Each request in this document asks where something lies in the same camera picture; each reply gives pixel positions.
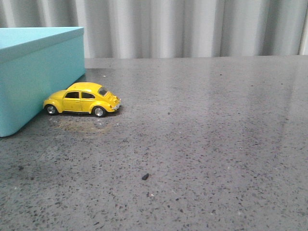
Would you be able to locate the small black debris chip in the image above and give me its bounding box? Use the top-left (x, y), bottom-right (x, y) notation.
top-left (141, 173), bottom-right (150, 180)

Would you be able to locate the light blue storage box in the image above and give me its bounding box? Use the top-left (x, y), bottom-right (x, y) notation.
top-left (0, 27), bottom-right (85, 137)

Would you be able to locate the grey pleated curtain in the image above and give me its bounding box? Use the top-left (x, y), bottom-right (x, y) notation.
top-left (0, 0), bottom-right (308, 59)

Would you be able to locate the yellow toy beetle car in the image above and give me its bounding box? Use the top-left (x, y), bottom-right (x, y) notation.
top-left (43, 82), bottom-right (121, 117)

